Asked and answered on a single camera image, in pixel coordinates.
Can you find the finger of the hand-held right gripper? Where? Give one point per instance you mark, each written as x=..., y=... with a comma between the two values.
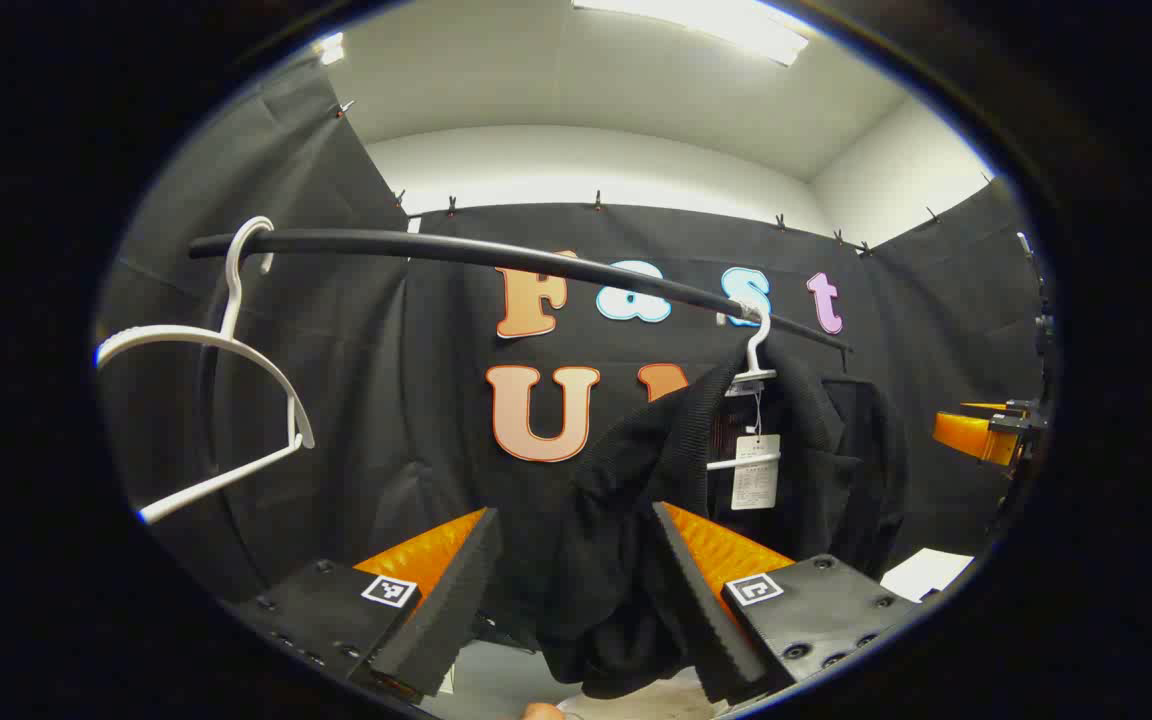
x=976, y=432

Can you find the white plastic hanger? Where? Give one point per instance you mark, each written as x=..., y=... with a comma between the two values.
x=231, y=345
x=756, y=350

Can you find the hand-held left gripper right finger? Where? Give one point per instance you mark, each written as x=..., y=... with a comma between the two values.
x=701, y=610

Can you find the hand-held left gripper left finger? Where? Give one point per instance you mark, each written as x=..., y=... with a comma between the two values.
x=451, y=600

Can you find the black clothes rack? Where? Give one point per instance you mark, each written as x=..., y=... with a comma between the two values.
x=496, y=255

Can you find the black backdrop cloth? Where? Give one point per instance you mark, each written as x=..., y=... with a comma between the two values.
x=396, y=400

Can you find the black knit garment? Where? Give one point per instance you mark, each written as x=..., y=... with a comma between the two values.
x=616, y=520

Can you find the white paper garment tag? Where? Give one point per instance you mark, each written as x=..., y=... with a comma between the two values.
x=756, y=475

